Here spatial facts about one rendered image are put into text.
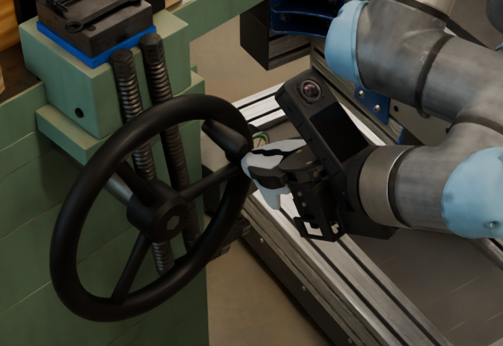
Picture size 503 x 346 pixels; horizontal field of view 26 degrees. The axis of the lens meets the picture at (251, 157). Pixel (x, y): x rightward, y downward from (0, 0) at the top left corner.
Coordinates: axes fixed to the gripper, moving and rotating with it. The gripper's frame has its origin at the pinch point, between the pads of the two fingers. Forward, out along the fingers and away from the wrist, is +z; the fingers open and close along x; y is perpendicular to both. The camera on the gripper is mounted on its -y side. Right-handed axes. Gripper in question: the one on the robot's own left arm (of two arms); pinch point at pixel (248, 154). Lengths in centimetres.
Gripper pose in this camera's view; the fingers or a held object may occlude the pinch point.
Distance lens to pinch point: 116.8
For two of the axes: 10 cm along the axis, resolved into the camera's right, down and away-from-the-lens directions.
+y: 3.7, 8.7, 3.2
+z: -5.9, -0.5, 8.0
